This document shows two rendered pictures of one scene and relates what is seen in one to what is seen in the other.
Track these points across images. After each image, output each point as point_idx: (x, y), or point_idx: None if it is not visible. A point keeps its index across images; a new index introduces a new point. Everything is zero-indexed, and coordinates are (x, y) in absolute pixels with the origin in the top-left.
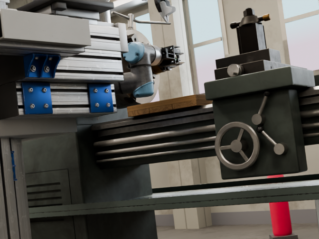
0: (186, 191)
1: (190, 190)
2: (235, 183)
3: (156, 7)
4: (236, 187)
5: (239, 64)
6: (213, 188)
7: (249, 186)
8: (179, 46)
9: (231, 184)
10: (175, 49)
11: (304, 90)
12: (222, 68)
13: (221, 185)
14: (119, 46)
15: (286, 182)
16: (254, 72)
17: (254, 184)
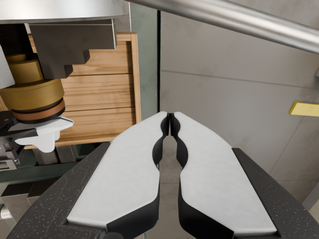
0: (137, 18)
1: (154, 13)
2: (159, 68)
3: (68, 175)
4: (148, 73)
5: (10, 217)
6: (154, 44)
7: (146, 87)
8: (14, 169)
9: (159, 63)
10: (0, 165)
11: None
12: (4, 204)
13: (159, 51)
14: None
15: (150, 114)
16: (6, 221)
17: (159, 85)
